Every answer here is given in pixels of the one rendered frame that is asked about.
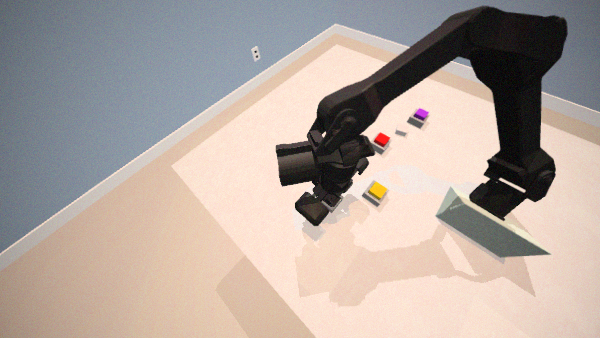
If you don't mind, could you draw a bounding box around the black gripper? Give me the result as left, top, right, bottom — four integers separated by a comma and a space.
295, 157, 370, 226

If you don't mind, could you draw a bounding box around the yellow button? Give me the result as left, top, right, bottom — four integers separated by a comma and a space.
362, 180, 390, 207

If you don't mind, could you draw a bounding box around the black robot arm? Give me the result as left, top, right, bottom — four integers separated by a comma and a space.
276, 5, 568, 221

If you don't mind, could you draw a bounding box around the red button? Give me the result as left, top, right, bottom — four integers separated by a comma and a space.
370, 132, 392, 155

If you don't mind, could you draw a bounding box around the blue button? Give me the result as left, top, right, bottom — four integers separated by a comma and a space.
321, 195, 344, 213

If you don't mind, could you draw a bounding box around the purple button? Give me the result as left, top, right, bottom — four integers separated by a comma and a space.
406, 108, 431, 128

